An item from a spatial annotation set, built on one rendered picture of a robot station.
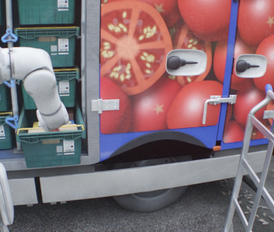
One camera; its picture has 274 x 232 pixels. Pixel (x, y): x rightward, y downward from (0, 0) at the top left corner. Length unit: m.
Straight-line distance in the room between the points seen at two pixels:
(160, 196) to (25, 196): 1.07
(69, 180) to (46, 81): 1.27
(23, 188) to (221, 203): 1.66
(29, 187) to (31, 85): 1.29
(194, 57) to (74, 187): 1.19
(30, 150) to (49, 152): 0.11
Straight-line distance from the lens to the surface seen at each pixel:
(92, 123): 1.79
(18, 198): 2.04
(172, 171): 2.12
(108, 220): 2.33
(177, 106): 1.91
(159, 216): 2.39
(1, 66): 0.74
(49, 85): 0.77
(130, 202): 2.30
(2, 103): 1.93
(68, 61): 1.85
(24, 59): 0.74
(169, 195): 2.40
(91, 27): 1.66
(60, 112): 0.92
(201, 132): 2.08
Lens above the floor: 1.52
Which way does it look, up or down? 19 degrees down
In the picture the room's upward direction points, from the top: 2 degrees clockwise
